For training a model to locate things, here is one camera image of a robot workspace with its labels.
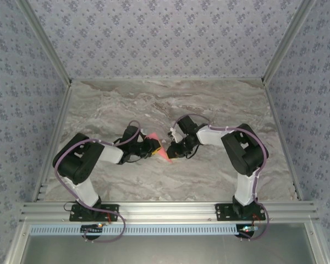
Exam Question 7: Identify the small circuit board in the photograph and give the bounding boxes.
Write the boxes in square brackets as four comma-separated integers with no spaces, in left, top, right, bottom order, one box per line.
[238,224,261,238]
[80,224,104,234]

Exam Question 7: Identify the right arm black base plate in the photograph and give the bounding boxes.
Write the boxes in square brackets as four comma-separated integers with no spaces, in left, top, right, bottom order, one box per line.
[214,202,266,222]

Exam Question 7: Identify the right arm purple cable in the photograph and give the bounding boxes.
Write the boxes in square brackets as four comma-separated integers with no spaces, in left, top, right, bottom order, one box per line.
[170,113,272,242]

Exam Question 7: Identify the slotted grey cable duct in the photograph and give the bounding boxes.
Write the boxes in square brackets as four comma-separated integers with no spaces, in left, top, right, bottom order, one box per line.
[29,224,262,237]

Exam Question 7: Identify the aluminium frame post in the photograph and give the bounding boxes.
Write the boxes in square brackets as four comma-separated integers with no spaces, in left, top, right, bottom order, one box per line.
[16,0,74,87]
[261,0,318,83]

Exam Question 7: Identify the thin aluminium table edge strip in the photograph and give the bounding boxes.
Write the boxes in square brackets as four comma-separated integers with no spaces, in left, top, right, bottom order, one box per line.
[70,77,266,83]

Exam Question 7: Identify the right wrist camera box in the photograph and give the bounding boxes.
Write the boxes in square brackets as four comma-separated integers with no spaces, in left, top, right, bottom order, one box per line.
[168,126,184,143]

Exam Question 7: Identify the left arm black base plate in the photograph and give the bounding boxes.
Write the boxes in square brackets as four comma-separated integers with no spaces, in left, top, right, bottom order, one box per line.
[68,203,119,222]

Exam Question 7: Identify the aluminium mounting rail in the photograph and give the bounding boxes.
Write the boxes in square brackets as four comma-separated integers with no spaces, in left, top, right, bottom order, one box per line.
[20,201,320,222]

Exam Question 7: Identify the aluminium table edge rail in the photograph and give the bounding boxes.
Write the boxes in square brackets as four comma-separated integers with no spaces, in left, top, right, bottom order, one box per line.
[31,82,74,203]

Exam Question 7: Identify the left gripper thin black cable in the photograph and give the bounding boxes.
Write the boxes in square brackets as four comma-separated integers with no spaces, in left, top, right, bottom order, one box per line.
[123,152,145,165]

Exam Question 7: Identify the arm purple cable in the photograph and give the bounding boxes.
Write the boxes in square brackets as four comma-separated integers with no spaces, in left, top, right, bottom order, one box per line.
[53,120,141,244]
[170,113,272,242]

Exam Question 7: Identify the pink square paper sheet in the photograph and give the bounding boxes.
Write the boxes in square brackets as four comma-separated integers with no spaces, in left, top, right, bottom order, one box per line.
[145,132,173,165]

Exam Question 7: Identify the gripper thin black cable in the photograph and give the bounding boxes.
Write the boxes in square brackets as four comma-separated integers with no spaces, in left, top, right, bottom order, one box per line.
[184,144,202,161]
[123,152,145,165]

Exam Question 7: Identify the grey metal panel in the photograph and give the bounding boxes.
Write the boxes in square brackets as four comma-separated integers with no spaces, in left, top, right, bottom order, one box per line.
[5,221,328,264]

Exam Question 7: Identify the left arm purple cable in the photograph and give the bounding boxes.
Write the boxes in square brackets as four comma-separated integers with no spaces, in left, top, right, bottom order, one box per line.
[53,120,141,244]

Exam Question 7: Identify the right gripper thin black cable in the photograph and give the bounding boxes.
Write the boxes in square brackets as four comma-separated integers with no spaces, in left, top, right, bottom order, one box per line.
[184,144,202,161]

